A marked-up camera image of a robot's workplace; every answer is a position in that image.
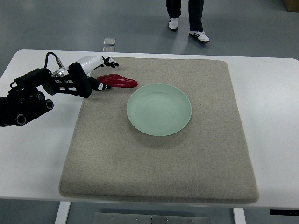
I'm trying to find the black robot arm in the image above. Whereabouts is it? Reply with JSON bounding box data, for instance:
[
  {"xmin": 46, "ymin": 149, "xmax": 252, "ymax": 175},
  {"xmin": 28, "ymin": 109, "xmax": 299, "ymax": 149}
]
[{"xmin": 0, "ymin": 52, "xmax": 91, "ymax": 127}]

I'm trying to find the white sneaker right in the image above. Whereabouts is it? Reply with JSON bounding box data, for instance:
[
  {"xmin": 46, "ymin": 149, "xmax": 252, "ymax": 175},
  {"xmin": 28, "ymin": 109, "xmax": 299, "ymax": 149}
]
[{"xmin": 189, "ymin": 31, "xmax": 210, "ymax": 43}]

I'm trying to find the white table leg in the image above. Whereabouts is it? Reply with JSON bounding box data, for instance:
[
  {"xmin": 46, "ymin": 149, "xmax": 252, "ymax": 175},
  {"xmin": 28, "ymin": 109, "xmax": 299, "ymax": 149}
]
[
  {"xmin": 233, "ymin": 208, "xmax": 246, "ymax": 224},
  {"xmin": 54, "ymin": 202, "xmax": 71, "ymax": 224}
]

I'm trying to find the red pepper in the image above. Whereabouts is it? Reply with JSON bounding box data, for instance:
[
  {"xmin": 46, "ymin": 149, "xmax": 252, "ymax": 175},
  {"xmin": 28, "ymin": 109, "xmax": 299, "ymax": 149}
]
[{"xmin": 97, "ymin": 73, "xmax": 138, "ymax": 88}]

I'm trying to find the black table control panel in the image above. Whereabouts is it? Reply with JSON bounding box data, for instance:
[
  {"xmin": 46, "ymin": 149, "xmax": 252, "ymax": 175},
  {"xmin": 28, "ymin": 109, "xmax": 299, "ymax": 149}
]
[{"xmin": 269, "ymin": 209, "xmax": 299, "ymax": 216}]

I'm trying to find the left white table leg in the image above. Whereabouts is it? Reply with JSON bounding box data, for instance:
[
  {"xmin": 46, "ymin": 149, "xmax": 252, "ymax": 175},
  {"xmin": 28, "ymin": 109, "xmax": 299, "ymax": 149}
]
[{"xmin": 54, "ymin": 202, "xmax": 71, "ymax": 224}]

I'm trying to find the cardboard box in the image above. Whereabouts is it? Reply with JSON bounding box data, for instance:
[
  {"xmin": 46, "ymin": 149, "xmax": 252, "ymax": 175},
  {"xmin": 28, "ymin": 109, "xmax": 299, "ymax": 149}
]
[{"xmin": 283, "ymin": 0, "xmax": 299, "ymax": 12}]

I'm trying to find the beige fabric mat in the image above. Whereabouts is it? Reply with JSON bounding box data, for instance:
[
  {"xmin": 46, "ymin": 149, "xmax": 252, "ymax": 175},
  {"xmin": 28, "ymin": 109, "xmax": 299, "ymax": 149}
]
[{"xmin": 59, "ymin": 58, "xmax": 259, "ymax": 204}]

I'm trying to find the white sneaker left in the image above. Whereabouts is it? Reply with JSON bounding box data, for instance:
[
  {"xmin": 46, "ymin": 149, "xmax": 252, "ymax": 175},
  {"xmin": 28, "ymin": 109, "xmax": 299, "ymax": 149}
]
[{"xmin": 168, "ymin": 18, "xmax": 179, "ymax": 32}]

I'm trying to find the white sneaker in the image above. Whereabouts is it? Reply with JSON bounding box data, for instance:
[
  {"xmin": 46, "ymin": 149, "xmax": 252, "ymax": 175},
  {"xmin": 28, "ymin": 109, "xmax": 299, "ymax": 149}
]
[
  {"xmin": 189, "ymin": 31, "xmax": 210, "ymax": 43},
  {"xmin": 168, "ymin": 18, "xmax": 179, "ymax": 32}
]

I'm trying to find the metal table base plate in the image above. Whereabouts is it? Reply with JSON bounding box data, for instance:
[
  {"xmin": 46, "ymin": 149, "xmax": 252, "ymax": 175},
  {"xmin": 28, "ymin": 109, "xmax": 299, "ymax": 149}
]
[{"xmin": 93, "ymin": 212, "xmax": 211, "ymax": 224}]

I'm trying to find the light green plate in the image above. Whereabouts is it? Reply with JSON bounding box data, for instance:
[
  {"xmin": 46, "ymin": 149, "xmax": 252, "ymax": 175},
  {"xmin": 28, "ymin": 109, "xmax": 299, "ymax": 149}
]
[{"xmin": 127, "ymin": 84, "xmax": 192, "ymax": 136}]

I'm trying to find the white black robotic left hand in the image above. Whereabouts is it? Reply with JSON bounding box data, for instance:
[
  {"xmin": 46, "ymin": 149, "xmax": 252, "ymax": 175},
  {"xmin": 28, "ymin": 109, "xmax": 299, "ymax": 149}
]
[{"xmin": 67, "ymin": 56, "xmax": 120, "ymax": 98}]

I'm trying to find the lower floor outlet plate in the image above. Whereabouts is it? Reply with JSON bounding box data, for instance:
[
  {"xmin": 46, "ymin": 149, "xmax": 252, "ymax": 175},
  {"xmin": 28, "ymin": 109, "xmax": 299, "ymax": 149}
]
[{"xmin": 103, "ymin": 47, "xmax": 115, "ymax": 52}]

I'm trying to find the upper floor outlet plate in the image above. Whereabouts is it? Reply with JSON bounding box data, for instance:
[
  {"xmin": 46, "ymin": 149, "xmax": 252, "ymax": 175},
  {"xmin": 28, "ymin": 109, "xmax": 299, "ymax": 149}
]
[{"xmin": 103, "ymin": 37, "xmax": 116, "ymax": 46}]

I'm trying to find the floor outlet plate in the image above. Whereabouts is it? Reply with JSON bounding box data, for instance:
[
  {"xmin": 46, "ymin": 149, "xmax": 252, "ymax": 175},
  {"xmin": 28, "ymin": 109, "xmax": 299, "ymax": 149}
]
[
  {"xmin": 103, "ymin": 37, "xmax": 116, "ymax": 46},
  {"xmin": 103, "ymin": 47, "xmax": 115, "ymax": 52}
]

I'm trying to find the right white table leg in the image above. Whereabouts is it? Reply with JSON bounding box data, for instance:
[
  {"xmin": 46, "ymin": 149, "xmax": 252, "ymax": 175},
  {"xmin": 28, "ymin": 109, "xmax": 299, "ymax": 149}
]
[{"xmin": 233, "ymin": 208, "xmax": 246, "ymax": 224}]

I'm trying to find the person in dark clothes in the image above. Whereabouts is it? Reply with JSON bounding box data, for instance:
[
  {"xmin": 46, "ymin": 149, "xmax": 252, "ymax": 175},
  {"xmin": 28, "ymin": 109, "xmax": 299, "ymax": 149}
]
[{"xmin": 165, "ymin": 0, "xmax": 205, "ymax": 33}]

